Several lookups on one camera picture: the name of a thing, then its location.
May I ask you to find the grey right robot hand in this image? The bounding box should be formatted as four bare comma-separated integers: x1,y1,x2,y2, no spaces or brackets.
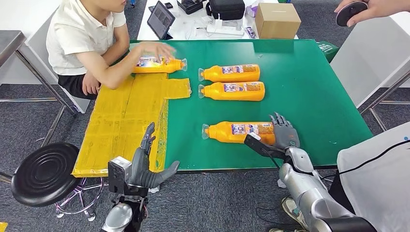
269,112,301,150

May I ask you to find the person's hand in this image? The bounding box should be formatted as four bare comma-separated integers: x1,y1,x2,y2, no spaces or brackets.
334,0,410,28

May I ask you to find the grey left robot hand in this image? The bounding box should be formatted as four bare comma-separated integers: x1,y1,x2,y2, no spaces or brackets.
129,122,181,189

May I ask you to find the black round disc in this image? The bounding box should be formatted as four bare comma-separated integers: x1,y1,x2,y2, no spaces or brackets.
336,0,369,27

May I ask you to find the orange detergent bottle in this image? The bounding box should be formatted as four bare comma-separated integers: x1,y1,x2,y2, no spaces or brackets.
132,56,189,74
198,81,266,102
202,121,277,145
198,64,261,83

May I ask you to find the white table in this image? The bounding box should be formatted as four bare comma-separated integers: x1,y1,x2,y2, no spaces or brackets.
330,11,410,109
0,0,91,114

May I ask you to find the yellow taped cardboard sheet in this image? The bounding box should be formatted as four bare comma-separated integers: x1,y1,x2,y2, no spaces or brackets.
71,72,192,178

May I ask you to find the green bag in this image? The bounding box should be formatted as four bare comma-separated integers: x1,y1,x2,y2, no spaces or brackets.
316,41,339,64

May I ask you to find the black round stool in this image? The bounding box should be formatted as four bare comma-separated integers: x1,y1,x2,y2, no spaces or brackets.
11,142,105,222

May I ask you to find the person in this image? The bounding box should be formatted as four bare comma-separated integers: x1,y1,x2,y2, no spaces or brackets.
45,0,177,101
328,121,410,232

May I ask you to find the brown cardboard box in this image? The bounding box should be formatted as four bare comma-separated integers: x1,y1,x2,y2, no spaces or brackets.
255,2,302,40

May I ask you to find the white power strip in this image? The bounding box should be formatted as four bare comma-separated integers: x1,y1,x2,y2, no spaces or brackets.
206,19,245,36

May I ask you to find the purple packet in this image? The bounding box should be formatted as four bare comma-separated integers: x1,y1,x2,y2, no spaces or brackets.
245,3,259,18

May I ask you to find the black carry bag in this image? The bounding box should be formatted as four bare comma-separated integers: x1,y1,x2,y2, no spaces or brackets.
205,0,246,21

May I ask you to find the white desk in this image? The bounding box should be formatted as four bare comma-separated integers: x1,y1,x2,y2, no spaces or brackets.
137,0,299,41

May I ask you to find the black tablet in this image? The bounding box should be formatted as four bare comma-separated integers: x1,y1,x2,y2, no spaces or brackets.
146,0,176,41

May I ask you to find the black plastic tray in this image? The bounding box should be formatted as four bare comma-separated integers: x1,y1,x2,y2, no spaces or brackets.
176,0,205,15

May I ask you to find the black phone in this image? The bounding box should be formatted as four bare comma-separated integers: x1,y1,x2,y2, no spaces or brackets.
148,2,174,13

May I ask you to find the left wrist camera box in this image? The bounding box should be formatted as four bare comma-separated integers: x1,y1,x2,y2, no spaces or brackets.
108,156,132,194

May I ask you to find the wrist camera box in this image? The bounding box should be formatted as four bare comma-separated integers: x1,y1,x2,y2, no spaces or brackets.
243,132,273,158
108,156,132,194

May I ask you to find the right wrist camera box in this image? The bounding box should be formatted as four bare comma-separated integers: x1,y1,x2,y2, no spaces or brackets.
243,132,273,158

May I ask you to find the steel frame table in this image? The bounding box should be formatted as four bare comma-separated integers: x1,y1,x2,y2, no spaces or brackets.
358,60,410,132
0,30,78,148

